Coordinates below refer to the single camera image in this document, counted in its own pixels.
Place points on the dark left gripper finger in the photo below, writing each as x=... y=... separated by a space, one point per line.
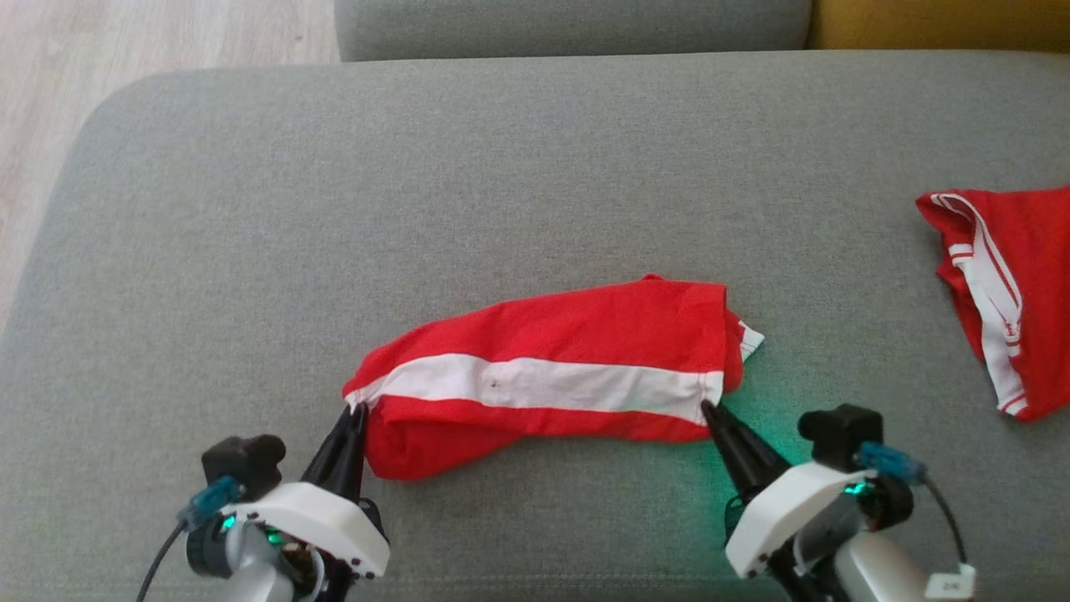
x=355 y=468
x=334 y=456

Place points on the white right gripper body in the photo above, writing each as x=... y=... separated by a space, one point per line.
x=786 y=510

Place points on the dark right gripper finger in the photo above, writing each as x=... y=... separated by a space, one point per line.
x=756 y=451
x=740 y=468

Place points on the grey sofa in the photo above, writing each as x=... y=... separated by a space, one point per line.
x=501 y=167

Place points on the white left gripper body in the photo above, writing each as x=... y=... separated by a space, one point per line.
x=326 y=522

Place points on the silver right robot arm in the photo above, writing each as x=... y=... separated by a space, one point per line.
x=869 y=568

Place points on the grey sofa back cushion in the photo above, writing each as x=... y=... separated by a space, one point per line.
x=568 y=25

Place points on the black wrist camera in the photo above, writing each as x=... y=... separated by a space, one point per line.
x=242 y=464
x=840 y=435

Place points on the red shorts white stripe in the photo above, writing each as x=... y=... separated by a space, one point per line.
x=585 y=334

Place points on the red basketball jersey white sleeves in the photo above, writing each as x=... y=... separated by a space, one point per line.
x=1028 y=276

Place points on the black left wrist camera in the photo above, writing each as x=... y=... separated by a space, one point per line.
x=242 y=464

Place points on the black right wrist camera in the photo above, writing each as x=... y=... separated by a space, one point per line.
x=840 y=435

